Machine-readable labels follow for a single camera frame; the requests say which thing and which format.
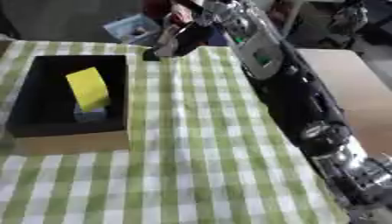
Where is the yellow flat block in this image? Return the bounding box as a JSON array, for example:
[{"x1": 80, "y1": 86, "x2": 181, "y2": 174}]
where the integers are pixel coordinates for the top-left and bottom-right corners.
[{"x1": 64, "y1": 66, "x2": 112, "y2": 113}]

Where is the grey blue block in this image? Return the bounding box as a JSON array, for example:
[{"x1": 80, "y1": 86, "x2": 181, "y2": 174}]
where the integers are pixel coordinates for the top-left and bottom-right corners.
[{"x1": 72, "y1": 103, "x2": 109, "y2": 123}]

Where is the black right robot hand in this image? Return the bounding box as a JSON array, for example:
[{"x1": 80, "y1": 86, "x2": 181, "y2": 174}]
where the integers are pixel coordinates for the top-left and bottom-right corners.
[{"x1": 142, "y1": 19, "x2": 218, "y2": 62}]

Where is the pale blue bag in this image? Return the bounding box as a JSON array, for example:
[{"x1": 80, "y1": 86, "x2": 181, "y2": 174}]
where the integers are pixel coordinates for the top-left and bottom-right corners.
[{"x1": 102, "y1": 13, "x2": 163, "y2": 46}]

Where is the cardboard box with black inside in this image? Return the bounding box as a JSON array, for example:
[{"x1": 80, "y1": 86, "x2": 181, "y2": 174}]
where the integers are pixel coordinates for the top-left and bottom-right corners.
[{"x1": 4, "y1": 53, "x2": 132, "y2": 156}]

